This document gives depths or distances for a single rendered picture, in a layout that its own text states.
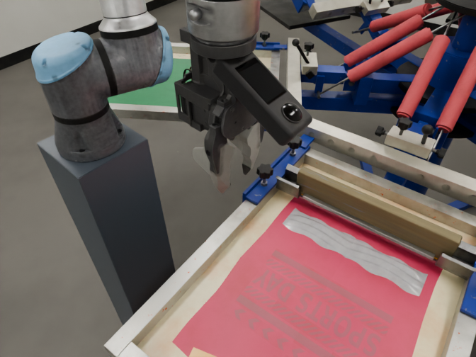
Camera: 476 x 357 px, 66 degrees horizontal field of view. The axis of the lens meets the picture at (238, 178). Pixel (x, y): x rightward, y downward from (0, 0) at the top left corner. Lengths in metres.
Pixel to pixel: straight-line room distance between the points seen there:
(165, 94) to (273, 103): 1.16
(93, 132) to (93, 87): 0.10
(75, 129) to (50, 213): 1.76
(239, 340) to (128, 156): 0.46
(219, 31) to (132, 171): 0.58
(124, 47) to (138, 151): 0.23
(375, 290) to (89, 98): 0.74
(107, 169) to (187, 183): 1.66
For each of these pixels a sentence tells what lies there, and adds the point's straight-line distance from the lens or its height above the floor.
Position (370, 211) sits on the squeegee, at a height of 1.04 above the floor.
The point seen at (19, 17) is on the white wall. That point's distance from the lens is 4.47.
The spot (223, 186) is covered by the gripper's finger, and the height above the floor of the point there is 1.37.
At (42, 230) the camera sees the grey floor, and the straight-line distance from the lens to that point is 2.49.
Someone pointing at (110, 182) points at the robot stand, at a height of 1.14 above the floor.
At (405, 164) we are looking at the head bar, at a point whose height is 1.04.
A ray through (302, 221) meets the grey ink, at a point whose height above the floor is 0.96.
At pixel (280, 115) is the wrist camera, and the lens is 0.39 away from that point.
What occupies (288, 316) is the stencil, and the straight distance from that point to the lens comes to 0.86.
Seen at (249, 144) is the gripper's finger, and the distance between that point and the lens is 0.49.
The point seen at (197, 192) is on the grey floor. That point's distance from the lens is 2.43.
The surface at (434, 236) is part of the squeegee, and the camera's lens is 0.96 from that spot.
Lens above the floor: 1.72
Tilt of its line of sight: 43 degrees down
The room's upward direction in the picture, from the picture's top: straight up
